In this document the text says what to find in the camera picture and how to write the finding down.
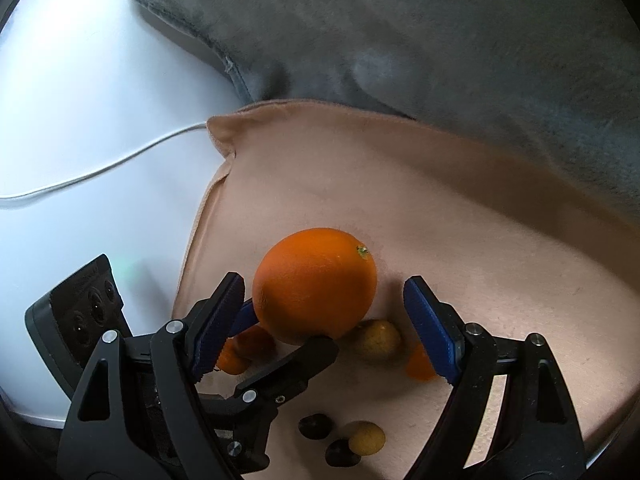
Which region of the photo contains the small dark brown fruit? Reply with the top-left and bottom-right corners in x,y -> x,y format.
325,439 -> 361,466
298,413 -> 332,438

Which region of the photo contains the large smooth orange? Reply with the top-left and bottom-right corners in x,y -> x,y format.
251,228 -> 378,346

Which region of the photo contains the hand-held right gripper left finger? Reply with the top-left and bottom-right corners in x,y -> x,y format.
52,272 -> 246,480

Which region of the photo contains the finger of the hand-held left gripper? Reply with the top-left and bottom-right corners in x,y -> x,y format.
197,335 -> 340,477
230,299 -> 259,337

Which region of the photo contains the grey plush blanket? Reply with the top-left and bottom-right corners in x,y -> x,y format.
118,0 -> 640,221

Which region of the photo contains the small yellow-brown round fruit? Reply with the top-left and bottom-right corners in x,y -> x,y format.
351,319 -> 402,365
347,421 -> 386,456

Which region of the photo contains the white cable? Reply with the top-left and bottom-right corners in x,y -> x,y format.
0,122 -> 208,200

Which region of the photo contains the small tangerine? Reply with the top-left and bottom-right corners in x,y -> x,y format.
234,325 -> 276,361

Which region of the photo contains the orange kumquat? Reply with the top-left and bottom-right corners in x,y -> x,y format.
216,338 -> 249,375
404,342 -> 437,382

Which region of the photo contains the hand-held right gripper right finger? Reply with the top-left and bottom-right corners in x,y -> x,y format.
404,276 -> 587,480

